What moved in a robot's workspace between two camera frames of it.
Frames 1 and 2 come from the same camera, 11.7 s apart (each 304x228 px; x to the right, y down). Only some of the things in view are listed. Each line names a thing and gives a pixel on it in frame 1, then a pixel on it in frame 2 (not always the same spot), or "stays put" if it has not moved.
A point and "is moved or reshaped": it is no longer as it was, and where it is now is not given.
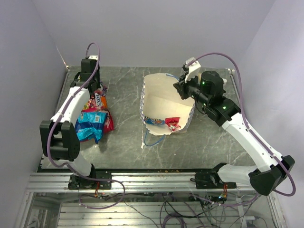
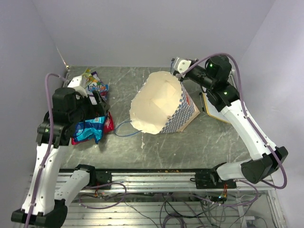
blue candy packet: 154,121 -> 94,87
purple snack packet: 104,89 is moved or reshaped
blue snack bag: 90,125 stays put
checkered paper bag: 163,111 is moved or reshaped
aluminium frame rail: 129,182 stays put
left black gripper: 99,81 -> 98,109
